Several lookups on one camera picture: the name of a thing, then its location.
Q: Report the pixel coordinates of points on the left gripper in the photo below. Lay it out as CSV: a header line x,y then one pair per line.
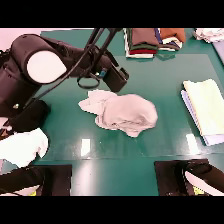
x,y
115,78

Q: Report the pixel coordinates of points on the pale beige shirt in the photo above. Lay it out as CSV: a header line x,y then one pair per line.
x,y
128,113

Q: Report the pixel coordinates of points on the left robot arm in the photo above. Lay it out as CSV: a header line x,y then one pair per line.
x,y
20,83

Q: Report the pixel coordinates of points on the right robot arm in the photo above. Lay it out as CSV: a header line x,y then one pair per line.
x,y
200,175

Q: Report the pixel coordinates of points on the white garment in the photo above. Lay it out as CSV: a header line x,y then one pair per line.
x,y
20,146
210,34
138,56

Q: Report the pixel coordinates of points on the red garment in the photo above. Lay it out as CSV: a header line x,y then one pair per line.
x,y
142,52

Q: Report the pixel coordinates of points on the dark green garment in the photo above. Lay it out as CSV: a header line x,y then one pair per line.
x,y
143,47

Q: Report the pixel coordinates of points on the brown garment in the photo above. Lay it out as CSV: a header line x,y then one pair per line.
x,y
145,36

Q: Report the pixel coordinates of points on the orange garment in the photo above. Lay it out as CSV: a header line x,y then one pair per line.
x,y
173,33

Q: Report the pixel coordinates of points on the pale yellow garment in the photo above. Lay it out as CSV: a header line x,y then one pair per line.
x,y
206,103

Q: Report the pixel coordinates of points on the lavender garment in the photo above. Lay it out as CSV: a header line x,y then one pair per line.
x,y
213,140

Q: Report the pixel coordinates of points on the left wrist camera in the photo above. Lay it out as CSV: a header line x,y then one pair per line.
x,y
111,33

